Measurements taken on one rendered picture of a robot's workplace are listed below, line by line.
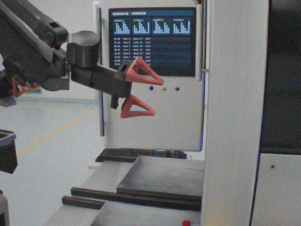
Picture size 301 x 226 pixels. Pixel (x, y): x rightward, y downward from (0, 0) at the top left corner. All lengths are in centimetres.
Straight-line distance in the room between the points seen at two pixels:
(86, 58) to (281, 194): 45
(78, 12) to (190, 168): 576
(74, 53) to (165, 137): 90
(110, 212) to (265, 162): 55
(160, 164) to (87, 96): 558
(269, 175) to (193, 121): 107
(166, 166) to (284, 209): 75
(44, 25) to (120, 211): 59
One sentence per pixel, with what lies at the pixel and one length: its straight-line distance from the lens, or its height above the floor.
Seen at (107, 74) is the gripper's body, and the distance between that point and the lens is 66.
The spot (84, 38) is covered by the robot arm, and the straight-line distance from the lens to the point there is 64.
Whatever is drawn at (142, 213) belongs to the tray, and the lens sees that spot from 80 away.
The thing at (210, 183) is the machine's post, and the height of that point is 116.
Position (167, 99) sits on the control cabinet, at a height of 106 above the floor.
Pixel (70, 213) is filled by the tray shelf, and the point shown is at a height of 88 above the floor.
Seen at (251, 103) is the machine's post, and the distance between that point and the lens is 34.
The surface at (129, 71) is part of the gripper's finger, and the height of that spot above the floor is 127.
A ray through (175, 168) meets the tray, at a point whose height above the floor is 88.
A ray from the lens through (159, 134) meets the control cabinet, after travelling 145.
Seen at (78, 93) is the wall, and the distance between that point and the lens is 670.
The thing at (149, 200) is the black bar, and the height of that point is 90.
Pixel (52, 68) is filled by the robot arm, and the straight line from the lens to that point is 65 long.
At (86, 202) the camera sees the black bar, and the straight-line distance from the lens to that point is 86.
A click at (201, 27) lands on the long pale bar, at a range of 111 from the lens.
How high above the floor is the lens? 133
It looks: 14 degrees down
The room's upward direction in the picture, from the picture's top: straight up
